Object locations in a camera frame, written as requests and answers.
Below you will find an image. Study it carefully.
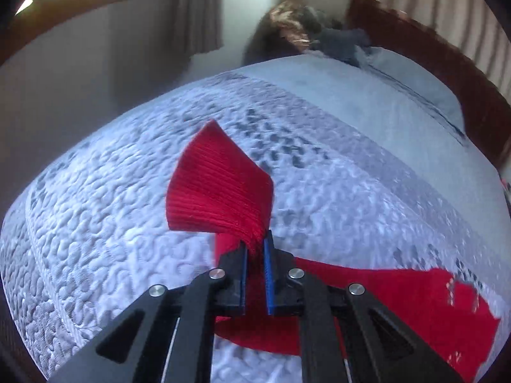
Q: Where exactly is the dark clothes pile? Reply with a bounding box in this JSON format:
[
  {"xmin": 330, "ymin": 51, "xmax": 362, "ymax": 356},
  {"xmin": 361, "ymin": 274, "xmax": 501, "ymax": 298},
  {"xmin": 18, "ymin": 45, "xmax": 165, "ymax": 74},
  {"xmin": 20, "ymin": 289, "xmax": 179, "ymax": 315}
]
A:
[{"xmin": 243, "ymin": 0, "xmax": 371, "ymax": 67}]

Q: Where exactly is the red knit sweater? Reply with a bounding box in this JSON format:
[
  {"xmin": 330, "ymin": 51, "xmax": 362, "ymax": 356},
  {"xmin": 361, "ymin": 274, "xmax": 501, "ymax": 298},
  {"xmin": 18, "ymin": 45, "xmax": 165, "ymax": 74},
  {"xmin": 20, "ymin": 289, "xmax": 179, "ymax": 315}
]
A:
[{"xmin": 165, "ymin": 121, "xmax": 500, "ymax": 382}]

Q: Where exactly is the grey curtain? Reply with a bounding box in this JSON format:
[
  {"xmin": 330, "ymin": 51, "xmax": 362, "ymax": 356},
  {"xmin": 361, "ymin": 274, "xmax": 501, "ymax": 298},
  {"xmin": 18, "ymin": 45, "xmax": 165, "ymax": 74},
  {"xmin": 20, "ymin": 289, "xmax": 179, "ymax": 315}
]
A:
[{"xmin": 172, "ymin": 0, "xmax": 223, "ymax": 56}]

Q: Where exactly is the light blue pillow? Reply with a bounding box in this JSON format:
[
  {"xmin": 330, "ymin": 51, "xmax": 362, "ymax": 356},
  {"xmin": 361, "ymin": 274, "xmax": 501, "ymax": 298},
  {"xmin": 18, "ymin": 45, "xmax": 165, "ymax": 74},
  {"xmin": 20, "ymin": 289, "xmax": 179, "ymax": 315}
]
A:
[{"xmin": 356, "ymin": 47, "xmax": 466, "ymax": 144}]

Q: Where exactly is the dark wooden headboard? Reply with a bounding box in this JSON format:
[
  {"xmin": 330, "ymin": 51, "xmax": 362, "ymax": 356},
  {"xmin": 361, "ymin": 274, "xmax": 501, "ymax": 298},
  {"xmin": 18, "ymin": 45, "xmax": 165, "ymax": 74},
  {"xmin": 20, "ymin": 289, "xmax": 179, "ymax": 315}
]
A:
[{"xmin": 346, "ymin": 0, "xmax": 511, "ymax": 171}]

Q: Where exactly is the white quilted bedspread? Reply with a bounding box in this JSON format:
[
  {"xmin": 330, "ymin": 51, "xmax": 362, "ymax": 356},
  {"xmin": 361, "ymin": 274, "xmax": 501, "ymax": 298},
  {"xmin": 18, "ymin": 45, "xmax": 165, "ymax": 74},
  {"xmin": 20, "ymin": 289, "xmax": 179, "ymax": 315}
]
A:
[{"xmin": 1, "ymin": 55, "xmax": 510, "ymax": 381}]

